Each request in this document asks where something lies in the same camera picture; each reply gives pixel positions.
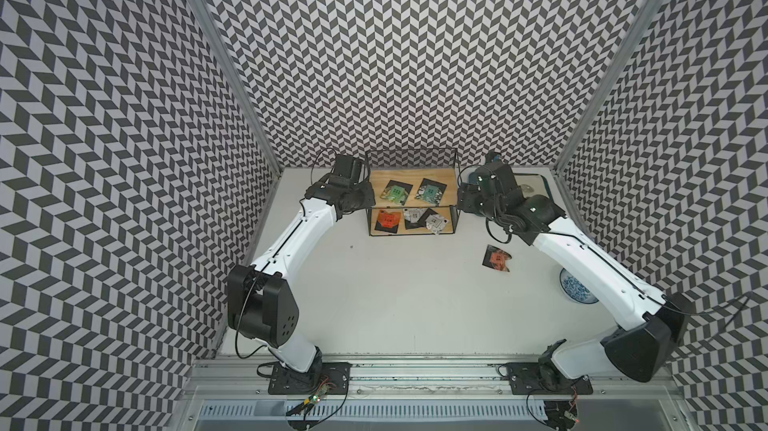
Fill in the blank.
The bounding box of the green tea bag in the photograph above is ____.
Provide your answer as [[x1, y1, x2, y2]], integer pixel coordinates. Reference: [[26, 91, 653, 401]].
[[380, 180, 413, 206], [416, 178, 447, 206]]

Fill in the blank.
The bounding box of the red tea bag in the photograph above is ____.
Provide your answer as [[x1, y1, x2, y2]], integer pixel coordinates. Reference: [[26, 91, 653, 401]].
[[374, 209, 402, 234], [482, 245, 512, 272]]

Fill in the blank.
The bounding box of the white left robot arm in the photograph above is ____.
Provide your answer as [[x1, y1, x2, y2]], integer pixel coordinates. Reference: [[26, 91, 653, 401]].
[[226, 154, 375, 374]]

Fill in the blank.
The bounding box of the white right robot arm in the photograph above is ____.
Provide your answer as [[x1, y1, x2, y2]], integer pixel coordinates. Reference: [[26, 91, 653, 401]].
[[458, 152, 693, 390]]

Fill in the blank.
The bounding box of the blue tray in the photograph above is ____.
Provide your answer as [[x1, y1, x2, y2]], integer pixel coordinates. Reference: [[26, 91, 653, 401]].
[[515, 173, 554, 200]]

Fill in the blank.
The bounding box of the blue patterned bowl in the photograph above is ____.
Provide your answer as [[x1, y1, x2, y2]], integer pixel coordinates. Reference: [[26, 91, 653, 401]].
[[559, 269, 599, 305]]

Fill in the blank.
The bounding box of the black wire wooden shelf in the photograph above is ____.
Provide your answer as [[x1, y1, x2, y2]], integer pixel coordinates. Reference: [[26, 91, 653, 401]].
[[366, 147, 460, 237]]

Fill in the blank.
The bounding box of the aluminium corner post right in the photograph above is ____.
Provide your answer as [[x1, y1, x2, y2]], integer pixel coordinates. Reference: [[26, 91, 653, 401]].
[[553, 0, 665, 174]]

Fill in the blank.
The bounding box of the aluminium corner post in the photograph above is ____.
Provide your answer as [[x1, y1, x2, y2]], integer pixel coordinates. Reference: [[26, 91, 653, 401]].
[[553, 0, 665, 174], [187, 0, 282, 174]]

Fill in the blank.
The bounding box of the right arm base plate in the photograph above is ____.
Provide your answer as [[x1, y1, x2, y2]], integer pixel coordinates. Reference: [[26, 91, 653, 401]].
[[503, 362, 594, 396]]

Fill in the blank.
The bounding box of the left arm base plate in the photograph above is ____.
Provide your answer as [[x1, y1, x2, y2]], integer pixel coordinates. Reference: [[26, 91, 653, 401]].
[[268, 362, 352, 396]]

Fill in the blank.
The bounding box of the aluminium front rail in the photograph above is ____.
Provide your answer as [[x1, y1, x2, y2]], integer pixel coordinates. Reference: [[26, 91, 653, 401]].
[[181, 354, 683, 400]]

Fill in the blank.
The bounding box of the aluminium corner post left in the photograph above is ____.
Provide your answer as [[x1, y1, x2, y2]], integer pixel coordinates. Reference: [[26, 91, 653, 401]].
[[187, 0, 282, 174]]

